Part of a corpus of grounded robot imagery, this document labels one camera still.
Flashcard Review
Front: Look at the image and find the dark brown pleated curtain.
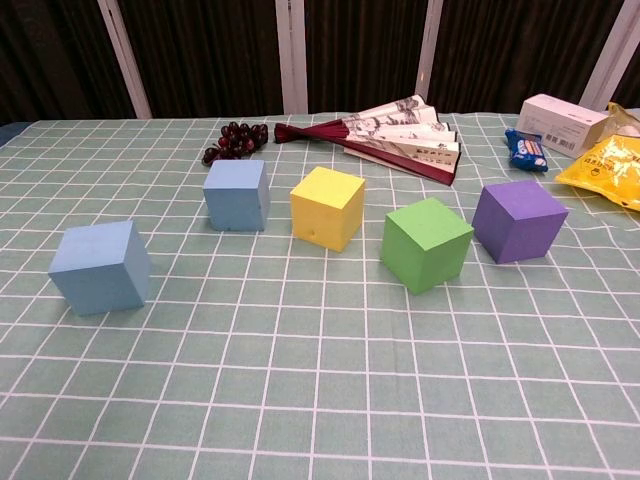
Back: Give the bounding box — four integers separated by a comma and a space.
0, 0, 640, 124

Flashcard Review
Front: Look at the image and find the light blue foam cube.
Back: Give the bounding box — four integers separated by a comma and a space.
48, 220, 152, 317
202, 159, 272, 233

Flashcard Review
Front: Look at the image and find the painted paper folding fan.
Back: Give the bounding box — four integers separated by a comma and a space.
273, 94, 462, 187

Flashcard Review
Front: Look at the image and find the white cardboard box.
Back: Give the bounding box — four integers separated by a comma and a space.
516, 93, 610, 159

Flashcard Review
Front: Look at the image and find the white metal frame post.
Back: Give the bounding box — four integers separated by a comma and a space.
581, 0, 640, 111
97, 0, 152, 120
415, 0, 454, 104
275, 0, 309, 115

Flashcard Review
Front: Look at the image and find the purple foam cube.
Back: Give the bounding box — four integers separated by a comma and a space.
471, 180, 570, 265

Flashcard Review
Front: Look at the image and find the yellow foam cube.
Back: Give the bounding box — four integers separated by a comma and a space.
289, 166, 367, 253

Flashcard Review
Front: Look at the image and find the yellow snack bag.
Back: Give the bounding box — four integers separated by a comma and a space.
554, 102, 640, 212

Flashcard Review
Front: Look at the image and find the blue cookie packet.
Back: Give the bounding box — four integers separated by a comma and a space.
503, 127, 550, 175

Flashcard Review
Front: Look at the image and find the green checkered tablecloth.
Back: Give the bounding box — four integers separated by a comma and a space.
0, 107, 640, 480

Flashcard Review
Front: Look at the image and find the green foam cube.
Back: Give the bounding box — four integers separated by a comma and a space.
379, 197, 475, 295

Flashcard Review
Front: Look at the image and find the blue table pad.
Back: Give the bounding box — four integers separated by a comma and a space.
0, 122, 24, 151

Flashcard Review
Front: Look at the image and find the dark red grape bunch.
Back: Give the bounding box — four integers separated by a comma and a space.
201, 121, 269, 166

